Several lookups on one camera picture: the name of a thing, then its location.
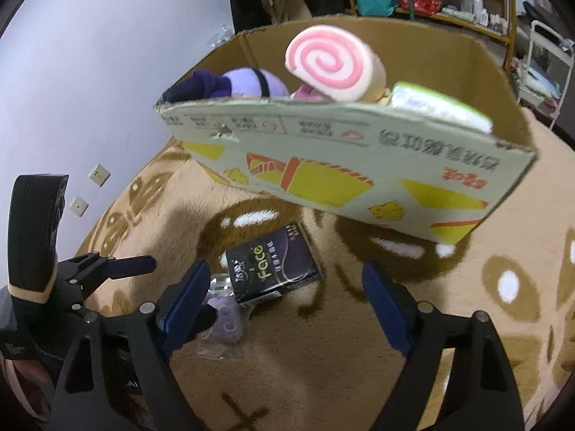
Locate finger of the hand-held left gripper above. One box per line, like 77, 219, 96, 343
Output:
56, 252, 157, 320

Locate dark tissue pack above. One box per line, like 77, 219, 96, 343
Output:
225, 221, 323, 304

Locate green tissue pack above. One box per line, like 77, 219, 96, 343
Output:
389, 81, 494, 134

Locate dark hanging garment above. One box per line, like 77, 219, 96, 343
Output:
226, 0, 276, 37

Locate black bag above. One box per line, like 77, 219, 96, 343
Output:
523, 0, 556, 21

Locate pink swirl roll pillow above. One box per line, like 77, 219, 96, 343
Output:
284, 26, 388, 103

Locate purple plush toy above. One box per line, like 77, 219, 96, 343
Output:
162, 67, 291, 102

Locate printed cardboard box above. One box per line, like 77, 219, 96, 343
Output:
153, 14, 538, 247

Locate white trolley cart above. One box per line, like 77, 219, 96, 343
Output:
512, 20, 575, 131

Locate purple item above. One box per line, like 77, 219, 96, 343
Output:
198, 273, 252, 362

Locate wooden shelf rack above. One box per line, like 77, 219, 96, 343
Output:
339, 0, 517, 71

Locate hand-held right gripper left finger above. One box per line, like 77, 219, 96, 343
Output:
53, 259, 217, 431

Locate black cloth with tan band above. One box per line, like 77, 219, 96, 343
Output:
8, 174, 70, 304

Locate light blue folded cloth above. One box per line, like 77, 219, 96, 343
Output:
516, 65, 562, 95

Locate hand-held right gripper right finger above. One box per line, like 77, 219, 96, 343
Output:
362, 261, 526, 431

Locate clear plastic bag with items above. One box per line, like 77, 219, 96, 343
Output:
211, 24, 237, 48

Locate group of white cosmetic bottles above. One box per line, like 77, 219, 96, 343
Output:
458, 0, 511, 28

